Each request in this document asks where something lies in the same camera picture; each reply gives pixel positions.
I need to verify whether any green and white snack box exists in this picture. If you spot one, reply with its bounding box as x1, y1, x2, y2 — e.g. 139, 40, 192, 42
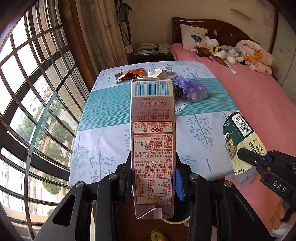
222, 112, 269, 184

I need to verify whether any pink bed sheet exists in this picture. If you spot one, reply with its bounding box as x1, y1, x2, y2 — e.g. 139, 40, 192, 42
169, 43, 296, 232

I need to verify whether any black window frame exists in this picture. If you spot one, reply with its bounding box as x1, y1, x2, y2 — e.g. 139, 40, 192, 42
0, 0, 93, 241

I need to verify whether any shiny black foil wrapper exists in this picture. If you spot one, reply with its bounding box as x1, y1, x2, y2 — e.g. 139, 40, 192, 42
173, 85, 184, 99

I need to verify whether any white plush toy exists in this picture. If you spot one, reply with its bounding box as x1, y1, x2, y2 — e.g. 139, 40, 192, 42
206, 36, 219, 47
225, 49, 241, 64

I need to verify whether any white printed pillow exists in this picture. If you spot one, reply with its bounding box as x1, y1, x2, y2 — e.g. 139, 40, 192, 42
180, 24, 208, 50

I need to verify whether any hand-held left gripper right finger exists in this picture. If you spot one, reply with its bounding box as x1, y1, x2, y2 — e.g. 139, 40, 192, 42
174, 152, 278, 241

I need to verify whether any dark wooden nightstand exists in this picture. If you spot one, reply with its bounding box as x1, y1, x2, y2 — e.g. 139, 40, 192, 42
127, 51, 175, 66

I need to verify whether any tree print tablecloth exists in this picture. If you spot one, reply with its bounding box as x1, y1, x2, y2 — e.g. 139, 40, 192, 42
69, 61, 241, 188

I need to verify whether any pink milk carton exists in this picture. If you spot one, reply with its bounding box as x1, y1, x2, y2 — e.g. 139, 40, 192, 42
130, 78, 176, 219

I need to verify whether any orange snack wrapper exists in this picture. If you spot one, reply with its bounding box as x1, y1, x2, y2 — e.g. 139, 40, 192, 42
115, 68, 146, 83

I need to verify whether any beige curtain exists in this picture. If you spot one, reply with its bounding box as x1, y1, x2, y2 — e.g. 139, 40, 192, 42
81, 0, 129, 67

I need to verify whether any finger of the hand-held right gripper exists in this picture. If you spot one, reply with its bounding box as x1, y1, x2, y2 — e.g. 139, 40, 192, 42
238, 148, 273, 172

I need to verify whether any stack of papers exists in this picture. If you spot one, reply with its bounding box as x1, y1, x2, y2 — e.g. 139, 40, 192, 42
134, 41, 160, 55

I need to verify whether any bee plush toy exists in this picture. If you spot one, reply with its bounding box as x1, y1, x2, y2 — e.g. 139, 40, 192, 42
213, 45, 226, 58

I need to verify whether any yellow trash bin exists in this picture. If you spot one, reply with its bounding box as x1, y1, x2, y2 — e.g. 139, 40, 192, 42
162, 217, 190, 226

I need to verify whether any purple plastic bag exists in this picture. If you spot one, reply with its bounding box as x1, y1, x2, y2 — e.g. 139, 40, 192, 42
174, 75, 208, 103

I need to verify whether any crumpled white carton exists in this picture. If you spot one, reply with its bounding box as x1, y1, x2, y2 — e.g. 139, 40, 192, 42
148, 67, 176, 79

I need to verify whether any brown feather toy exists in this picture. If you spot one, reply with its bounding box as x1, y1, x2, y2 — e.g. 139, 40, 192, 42
191, 46, 214, 57

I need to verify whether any pink bear print blanket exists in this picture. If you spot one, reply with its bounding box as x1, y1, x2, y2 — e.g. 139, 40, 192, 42
235, 40, 276, 76

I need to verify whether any person's right hand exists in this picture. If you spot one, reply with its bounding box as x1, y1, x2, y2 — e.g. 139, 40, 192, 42
269, 202, 291, 233

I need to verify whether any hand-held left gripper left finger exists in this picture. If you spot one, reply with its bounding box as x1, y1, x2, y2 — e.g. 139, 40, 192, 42
35, 153, 134, 241

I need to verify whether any white marker pen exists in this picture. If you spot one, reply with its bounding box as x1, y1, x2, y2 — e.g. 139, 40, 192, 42
225, 62, 238, 75

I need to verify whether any yellow flowered slipper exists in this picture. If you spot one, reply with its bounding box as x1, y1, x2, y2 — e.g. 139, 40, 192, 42
150, 230, 168, 241

